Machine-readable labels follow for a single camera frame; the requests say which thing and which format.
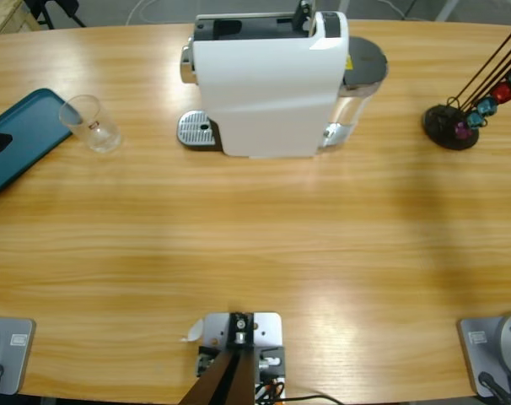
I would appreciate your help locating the clear drinking glass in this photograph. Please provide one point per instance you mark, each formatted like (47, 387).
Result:
(91, 126)

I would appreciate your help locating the white capsule coffee machine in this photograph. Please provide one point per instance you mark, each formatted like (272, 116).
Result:
(264, 93)

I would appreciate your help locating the purple coffee capsule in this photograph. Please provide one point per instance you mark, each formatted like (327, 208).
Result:
(463, 131)

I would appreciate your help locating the red coffee capsule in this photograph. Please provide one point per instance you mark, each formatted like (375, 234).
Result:
(503, 93)

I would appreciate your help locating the teal plastic tray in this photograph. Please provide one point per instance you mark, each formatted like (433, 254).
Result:
(32, 122)

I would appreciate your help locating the wooden crate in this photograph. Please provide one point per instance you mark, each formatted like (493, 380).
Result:
(2, 17)

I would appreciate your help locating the black chair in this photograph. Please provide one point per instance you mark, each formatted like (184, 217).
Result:
(68, 6)

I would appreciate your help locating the white tape piece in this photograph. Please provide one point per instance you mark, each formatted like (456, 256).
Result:
(194, 331)

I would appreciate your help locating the black capsule holder with rods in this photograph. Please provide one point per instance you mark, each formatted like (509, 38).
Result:
(439, 120)

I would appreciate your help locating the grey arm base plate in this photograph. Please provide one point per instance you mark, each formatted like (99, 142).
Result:
(474, 354)
(15, 358)

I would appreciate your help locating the white camera mount with post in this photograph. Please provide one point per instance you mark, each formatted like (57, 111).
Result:
(266, 329)

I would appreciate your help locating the grey metal frame leg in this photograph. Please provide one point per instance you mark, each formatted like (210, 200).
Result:
(445, 10)

